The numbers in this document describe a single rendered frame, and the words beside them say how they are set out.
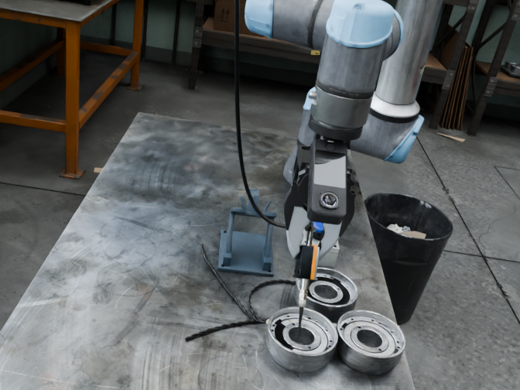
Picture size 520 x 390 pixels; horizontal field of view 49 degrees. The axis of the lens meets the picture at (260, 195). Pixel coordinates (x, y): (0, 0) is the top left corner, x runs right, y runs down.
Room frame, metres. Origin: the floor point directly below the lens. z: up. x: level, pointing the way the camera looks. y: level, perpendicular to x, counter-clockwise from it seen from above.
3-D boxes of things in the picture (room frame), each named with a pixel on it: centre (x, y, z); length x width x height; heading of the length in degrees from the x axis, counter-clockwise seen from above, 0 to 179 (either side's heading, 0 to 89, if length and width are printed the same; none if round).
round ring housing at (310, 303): (0.78, -0.14, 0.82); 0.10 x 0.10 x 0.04
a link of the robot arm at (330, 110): (0.72, -0.08, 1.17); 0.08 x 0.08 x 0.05
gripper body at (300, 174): (0.73, -0.08, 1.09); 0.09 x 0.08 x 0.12; 6
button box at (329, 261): (0.94, -0.12, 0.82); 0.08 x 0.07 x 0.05; 3
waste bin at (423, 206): (1.90, -0.55, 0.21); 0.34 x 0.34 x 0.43
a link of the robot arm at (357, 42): (0.72, -0.08, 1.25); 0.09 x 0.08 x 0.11; 162
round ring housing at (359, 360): (0.69, -0.20, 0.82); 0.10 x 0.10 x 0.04
